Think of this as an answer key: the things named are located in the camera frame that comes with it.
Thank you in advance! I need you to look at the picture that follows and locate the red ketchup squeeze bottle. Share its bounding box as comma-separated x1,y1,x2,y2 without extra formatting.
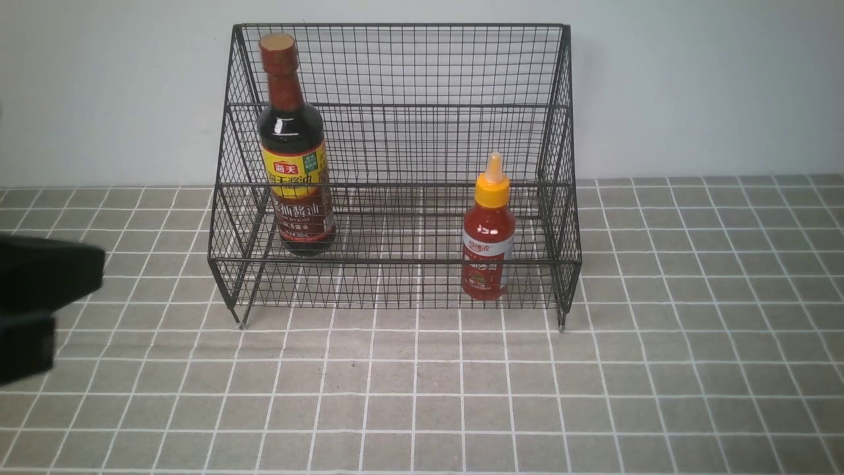
461,152,518,301

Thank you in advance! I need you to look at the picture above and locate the dark soy sauce bottle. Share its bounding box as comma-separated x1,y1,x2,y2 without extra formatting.
256,33,336,257

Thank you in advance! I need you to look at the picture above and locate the black wire mesh shelf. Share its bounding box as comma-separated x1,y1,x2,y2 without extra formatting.
208,23,583,329

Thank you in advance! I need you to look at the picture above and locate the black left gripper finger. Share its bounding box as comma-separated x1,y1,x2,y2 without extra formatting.
1,236,106,312
1,312,55,386

